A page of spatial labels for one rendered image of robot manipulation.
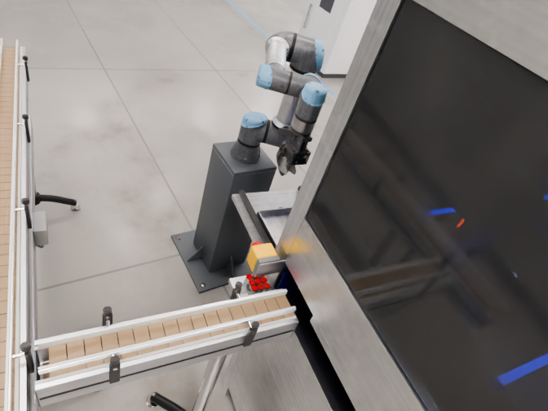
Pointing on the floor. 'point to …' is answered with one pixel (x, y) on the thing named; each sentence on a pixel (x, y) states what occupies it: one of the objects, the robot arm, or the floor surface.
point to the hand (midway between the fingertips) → (282, 171)
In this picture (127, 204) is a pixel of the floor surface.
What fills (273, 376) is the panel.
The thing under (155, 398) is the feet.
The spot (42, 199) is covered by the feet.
